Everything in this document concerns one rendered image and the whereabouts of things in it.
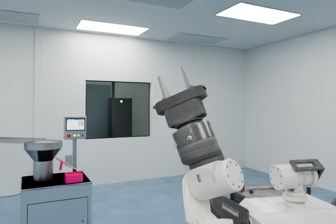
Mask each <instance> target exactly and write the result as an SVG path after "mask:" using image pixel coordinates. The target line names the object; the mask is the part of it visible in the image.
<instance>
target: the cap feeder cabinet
mask: <svg viewBox="0 0 336 224"><path fill-rule="evenodd" d="M81 172H82V173H83V182H78V183H69V184H66V183H65V173H68V172H60V173H53V179H51V180H47V181H34V180H33V175H28V176H21V177H20V224H92V183H93V182H92V181H91V180H90V179H89V177H88V176H87V175H86V174H85V173H84V172H83V171H82V170H81Z"/></svg>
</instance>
